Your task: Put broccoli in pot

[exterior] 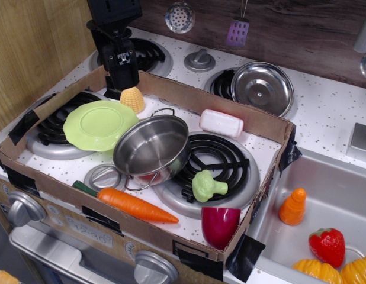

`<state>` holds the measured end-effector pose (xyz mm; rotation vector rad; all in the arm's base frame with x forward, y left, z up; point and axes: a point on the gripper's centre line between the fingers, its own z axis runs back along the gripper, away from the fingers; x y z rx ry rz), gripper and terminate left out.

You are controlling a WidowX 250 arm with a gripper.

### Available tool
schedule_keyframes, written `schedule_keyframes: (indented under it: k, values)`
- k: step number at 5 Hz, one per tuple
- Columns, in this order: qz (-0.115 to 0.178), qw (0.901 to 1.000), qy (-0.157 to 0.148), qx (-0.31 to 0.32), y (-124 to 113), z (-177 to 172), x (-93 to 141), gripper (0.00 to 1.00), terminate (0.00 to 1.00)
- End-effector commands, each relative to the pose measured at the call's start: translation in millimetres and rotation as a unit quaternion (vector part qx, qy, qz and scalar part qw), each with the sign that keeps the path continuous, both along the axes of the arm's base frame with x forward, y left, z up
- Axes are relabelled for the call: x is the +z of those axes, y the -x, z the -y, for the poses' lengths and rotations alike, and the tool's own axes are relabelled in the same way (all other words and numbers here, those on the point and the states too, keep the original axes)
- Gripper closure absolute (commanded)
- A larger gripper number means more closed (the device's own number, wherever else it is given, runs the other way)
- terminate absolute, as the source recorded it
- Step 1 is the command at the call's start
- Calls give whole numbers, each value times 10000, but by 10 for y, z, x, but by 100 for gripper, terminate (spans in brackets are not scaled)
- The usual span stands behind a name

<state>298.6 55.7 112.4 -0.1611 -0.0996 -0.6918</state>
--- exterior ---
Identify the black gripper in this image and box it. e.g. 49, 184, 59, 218
86, 20, 139, 91

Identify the green toy broccoli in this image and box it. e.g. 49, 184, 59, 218
192, 170, 228, 202

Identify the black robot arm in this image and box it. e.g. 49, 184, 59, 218
86, 0, 142, 91

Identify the stainless steel pot lid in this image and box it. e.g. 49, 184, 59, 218
230, 61, 294, 117

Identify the yellow toy corn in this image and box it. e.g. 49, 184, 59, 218
120, 87, 145, 114

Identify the brown cardboard fence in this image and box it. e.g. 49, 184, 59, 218
0, 62, 303, 282

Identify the light green plastic plate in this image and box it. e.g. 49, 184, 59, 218
63, 100, 139, 151

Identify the hanging metal strainer ladle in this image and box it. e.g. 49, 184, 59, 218
165, 1, 195, 34

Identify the grey stove top knob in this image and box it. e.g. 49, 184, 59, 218
184, 49, 216, 72

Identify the black burner coil front left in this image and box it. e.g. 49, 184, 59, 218
37, 91, 101, 146

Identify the black burner coil back right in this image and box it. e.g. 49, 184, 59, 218
210, 68, 237, 100

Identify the white pink toy soap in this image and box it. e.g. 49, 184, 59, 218
199, 109, 244, 138

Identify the hanging purple spatula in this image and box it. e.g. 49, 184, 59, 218
226, 0, 250, 47

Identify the grey round knob in fence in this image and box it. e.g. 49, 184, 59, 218
83, 164, 124, 192

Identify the black burner coil front right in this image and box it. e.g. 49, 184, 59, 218
173, 134, 250, 203

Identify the grey front knob left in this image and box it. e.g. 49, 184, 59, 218
8, 191, 47, 227

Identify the dark red plastic cup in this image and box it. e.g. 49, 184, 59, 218
201, 207, 241, 250

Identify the grey front knob right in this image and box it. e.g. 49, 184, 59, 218
134, 250, 179, 284

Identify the small orange toy carrot top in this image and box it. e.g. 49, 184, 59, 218
278, 188, 307, 225

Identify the orange object bottom left corner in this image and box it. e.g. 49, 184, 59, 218
0, 270, 20, 284

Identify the silver toy sink basin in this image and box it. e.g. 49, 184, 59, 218
248, 149, 366, 283

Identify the red toy strawberry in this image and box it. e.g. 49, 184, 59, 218
308, 228, 346, 268

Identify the orange toy pumpkin left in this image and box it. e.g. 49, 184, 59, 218
292, 259, 344, 284

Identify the orange toy pumpkin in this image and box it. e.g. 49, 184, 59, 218
292, 259, 344, 284
341, 256, 366, 283

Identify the orange toy pumpkin right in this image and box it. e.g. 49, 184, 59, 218
341, 256, 366, 283

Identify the silver oven door handle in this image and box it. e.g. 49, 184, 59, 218
9, 222, 136, 283

